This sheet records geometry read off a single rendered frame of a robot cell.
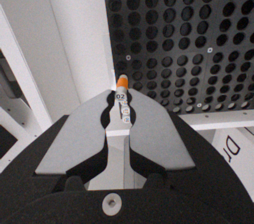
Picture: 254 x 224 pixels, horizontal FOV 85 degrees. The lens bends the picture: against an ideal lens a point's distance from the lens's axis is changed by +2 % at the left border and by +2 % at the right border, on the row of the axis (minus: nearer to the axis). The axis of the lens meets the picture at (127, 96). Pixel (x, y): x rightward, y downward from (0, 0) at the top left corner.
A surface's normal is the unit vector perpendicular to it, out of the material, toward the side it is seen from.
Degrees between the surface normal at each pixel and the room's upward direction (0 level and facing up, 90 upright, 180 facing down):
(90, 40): 0
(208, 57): 0
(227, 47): 0
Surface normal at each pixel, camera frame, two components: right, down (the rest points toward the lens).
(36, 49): 1.00, -0.08
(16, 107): 0.01, 0.48
